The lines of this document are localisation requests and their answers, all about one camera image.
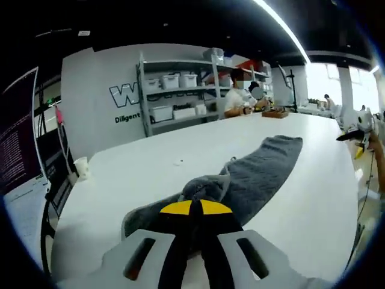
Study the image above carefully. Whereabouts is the grey towel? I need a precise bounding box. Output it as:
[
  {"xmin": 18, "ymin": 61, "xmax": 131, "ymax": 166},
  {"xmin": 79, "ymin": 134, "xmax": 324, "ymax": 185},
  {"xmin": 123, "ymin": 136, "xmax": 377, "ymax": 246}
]
[{"xmin": 122, "ymin": 134, "xmax": 304, "ymax": 241}]

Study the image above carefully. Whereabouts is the black tripod stand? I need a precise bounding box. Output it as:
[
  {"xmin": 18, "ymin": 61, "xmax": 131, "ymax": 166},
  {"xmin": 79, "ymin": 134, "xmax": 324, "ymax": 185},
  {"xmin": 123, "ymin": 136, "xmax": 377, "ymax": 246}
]
[{"xmin": 277, "ymin": 63, "xmax": 299, "ymax": 114}]

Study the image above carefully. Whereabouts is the brown wooden tray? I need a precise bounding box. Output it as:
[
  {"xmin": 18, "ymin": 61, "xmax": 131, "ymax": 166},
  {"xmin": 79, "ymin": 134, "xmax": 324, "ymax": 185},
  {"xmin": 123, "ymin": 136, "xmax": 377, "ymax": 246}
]
[{"xmin": 261, "ymin": 110, "xmax": 290, "ymax": 119}]

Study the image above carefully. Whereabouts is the white paper cup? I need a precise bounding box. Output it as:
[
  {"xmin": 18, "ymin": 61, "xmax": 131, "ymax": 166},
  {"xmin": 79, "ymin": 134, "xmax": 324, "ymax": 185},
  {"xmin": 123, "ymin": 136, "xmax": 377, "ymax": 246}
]
[{"xmin": 73, "ymin": 157, "xmax": 90, "ymax": 181}]

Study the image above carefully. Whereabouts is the long ceiling light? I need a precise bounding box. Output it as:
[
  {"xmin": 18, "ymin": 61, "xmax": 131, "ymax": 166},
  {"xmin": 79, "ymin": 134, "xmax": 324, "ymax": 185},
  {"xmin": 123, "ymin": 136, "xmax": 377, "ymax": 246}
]
[{"xmin": 254, "ymin": 0, "xmax": 308, "ymax": 64}]

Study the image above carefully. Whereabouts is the black equipment rack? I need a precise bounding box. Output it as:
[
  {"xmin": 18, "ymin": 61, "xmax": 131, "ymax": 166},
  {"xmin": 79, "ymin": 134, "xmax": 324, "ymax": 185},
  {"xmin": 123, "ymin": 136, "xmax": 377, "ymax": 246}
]
[{"xmin": 32, "ymin": 85, "xmax": 79, "ymax": 211}]

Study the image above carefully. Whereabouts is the grey storage shelf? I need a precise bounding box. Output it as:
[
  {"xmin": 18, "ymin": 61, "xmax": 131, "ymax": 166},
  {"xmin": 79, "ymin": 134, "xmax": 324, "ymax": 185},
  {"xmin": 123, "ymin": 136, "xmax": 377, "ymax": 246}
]
[{"xmin": 135, "ymin": 48, "xmax": 273, "ymax": 138}]

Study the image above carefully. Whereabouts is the computer monitor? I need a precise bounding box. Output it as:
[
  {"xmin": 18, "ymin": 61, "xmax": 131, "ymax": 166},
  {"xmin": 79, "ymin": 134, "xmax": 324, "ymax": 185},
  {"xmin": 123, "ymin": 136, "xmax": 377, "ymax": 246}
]
[{"xmin": 0, "ymin": 67, "xmax": 51, "ymax": 196}]

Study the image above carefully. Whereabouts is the shelf with white bins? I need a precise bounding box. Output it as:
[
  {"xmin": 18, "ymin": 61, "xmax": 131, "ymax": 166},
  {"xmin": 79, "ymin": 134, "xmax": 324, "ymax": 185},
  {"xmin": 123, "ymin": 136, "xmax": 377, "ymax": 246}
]
[{"xmin": 144, "ymin": 73, "xmax": 208, "ymax": 121}]

